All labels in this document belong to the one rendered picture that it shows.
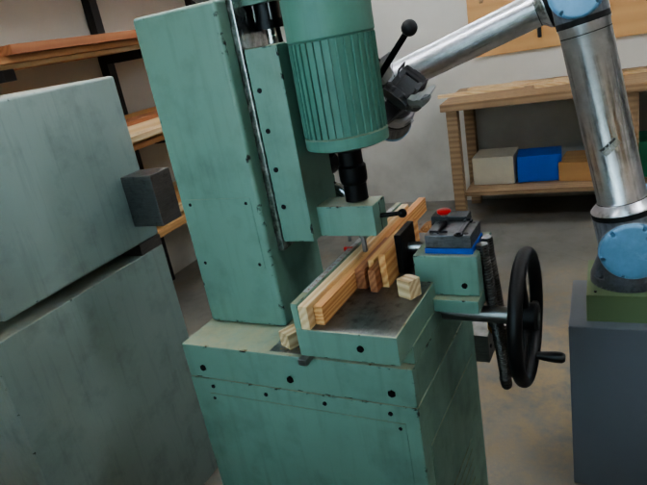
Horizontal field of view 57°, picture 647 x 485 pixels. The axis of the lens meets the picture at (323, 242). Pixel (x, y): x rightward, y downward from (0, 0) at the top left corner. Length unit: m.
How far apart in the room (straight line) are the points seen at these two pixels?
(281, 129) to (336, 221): 0.23
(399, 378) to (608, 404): 0.87
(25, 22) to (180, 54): 2.41
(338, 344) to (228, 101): 0.54
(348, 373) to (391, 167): 3.67
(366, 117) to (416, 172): 3.58
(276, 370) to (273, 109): 0.56
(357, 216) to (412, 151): 3.46
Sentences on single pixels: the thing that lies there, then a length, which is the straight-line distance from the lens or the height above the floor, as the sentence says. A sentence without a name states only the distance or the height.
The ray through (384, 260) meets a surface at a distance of 1.23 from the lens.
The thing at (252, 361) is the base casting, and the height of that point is 0.77.
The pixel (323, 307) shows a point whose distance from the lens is 1.14.
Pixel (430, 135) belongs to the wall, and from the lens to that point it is 4.64.
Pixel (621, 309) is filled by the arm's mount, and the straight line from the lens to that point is 1.79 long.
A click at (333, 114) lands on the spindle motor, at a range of 1.17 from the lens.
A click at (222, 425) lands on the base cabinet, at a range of 1.53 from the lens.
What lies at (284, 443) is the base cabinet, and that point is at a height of 0.56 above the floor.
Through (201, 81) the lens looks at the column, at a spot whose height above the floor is 1.37.
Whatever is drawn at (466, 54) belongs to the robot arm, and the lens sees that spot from 1.66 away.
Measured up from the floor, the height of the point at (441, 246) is 0.98.
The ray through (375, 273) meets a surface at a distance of 1.23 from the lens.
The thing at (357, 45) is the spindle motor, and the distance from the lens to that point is 1.17.
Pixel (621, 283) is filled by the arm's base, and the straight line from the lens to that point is 1.78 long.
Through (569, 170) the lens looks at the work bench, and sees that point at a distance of 4.08.
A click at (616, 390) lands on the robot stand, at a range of 1.88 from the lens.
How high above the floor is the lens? 1.43
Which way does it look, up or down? 20 degrees down
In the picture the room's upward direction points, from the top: 11 degrees counter-clockwise
